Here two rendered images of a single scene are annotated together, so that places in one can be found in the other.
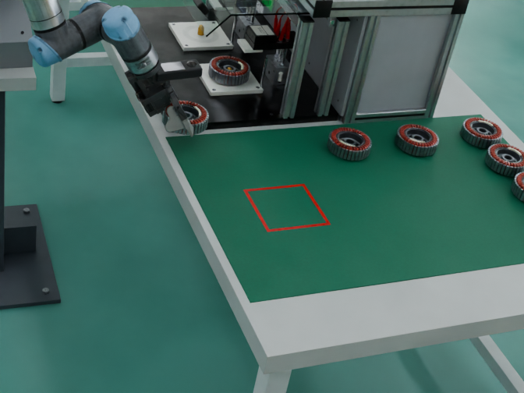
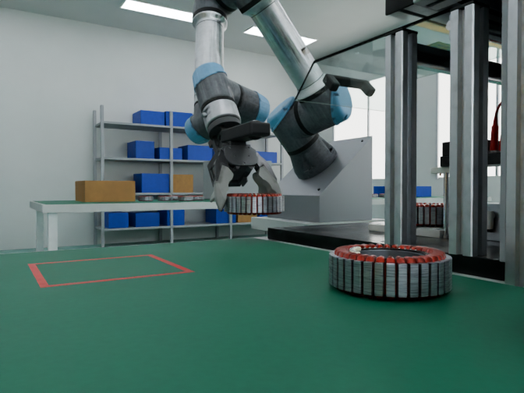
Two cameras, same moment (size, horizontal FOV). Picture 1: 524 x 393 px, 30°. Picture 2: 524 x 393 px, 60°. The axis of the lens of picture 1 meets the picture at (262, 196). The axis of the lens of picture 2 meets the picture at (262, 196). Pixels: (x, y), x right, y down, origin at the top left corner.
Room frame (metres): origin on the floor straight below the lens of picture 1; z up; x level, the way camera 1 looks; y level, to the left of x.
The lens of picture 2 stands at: (2.00, -0.62, 0.85)
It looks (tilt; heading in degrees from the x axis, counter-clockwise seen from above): 1 degrees down; 86
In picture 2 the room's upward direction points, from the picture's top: straight up
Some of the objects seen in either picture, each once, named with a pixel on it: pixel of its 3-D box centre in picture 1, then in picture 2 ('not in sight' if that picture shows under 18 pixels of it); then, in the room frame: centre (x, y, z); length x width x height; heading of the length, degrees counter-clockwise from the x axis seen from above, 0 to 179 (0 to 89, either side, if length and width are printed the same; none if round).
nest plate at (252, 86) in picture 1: (228, 78); (430, 228); (2.34, 0.15, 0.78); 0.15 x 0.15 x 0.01; 28
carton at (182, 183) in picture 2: not in sight; (177, 183); (1.11, 6.59, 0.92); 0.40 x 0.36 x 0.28; 118
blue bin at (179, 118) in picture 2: not in sight; (175, 121); (1.08, 6.56, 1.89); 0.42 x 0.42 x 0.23; 26
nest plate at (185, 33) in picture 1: (200, 35); not in sight; (2.56, 0.27, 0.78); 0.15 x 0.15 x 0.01; 28
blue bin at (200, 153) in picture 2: not in sight; (195, 154); (1.37, 6.72, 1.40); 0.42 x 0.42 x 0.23; 28
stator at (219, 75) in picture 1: (229, 70); (430, 214); (2.34, 0.15, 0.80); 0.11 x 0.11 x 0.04
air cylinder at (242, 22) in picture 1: (247, 27); not in sight; (2.62, 0.14, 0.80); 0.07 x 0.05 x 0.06; 28
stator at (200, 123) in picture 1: (185, 117); (253, 203); (2.04, 0.22, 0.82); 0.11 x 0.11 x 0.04
